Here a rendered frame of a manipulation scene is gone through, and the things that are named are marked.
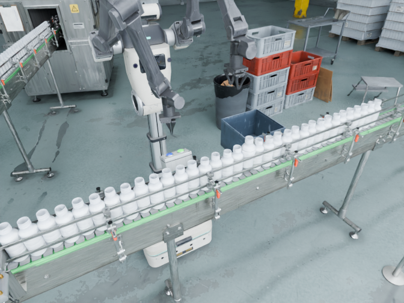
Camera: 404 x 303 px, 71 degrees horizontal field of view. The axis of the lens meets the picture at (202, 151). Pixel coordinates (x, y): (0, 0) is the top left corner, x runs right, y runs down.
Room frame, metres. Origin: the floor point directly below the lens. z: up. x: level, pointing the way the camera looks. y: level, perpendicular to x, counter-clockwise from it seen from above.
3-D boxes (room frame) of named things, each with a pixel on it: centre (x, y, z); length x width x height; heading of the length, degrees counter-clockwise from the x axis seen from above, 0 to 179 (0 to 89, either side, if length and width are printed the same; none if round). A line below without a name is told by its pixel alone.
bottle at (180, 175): (0.93, 0.09, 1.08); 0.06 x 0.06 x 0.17
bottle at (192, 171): (0.96, 0.04, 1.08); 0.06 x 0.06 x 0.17
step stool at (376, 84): (3.85, -2.53, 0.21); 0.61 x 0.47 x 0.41; 171
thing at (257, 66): (3.63, -0.82, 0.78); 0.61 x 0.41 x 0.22; 125
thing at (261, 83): (3.62, -0.81, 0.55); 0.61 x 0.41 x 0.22; 125
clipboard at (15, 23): (4.06, 2.49, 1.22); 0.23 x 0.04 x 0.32; 100
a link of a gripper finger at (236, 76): (1.22, -0.16, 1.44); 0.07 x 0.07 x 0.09; 28
